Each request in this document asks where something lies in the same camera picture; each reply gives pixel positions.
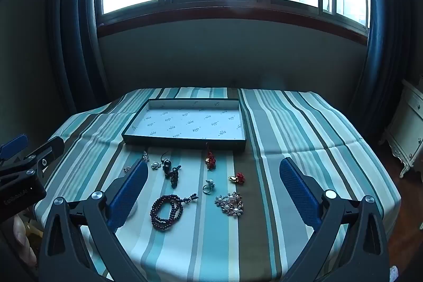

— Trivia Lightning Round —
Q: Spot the green tray box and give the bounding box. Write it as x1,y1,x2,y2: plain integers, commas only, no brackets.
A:
121,98,248,152

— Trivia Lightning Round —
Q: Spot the black gourd pendant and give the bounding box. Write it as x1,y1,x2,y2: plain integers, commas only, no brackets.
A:
158,152,172,172

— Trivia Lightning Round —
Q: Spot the dark braided cord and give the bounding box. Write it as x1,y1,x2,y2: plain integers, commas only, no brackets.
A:
164,165,182,189

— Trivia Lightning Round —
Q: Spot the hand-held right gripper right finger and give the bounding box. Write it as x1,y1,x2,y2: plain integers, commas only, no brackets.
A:
279,157,389,282

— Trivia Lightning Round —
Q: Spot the white cabinet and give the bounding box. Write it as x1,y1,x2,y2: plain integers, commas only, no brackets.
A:
380,79,423,178

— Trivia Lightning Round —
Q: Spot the dark red bead bracelet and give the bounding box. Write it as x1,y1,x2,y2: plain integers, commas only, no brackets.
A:
150,194,199,230

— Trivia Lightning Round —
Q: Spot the dark blue curtain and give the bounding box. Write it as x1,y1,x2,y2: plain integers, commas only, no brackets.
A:
43,0,109,117
347,0,423,137

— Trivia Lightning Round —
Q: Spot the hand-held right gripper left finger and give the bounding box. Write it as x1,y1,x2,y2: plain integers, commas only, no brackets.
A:
39,159,149,282

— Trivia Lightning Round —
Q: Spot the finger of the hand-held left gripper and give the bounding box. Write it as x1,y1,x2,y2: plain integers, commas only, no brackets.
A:
23,137,66,179
0,134,29,167

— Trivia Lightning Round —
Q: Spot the red knot pendant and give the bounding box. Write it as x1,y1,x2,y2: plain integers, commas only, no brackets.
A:
204,142,217,171

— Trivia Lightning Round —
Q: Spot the person's left hand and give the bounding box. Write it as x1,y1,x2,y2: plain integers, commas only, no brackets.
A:
12,214,39,267

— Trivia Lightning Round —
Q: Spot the striped tablecloth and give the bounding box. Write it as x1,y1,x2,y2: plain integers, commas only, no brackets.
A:
33,87,402,282

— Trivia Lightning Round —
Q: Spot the pearl rhinestone brooch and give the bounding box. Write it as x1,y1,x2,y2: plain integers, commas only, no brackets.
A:
214,192,244,216

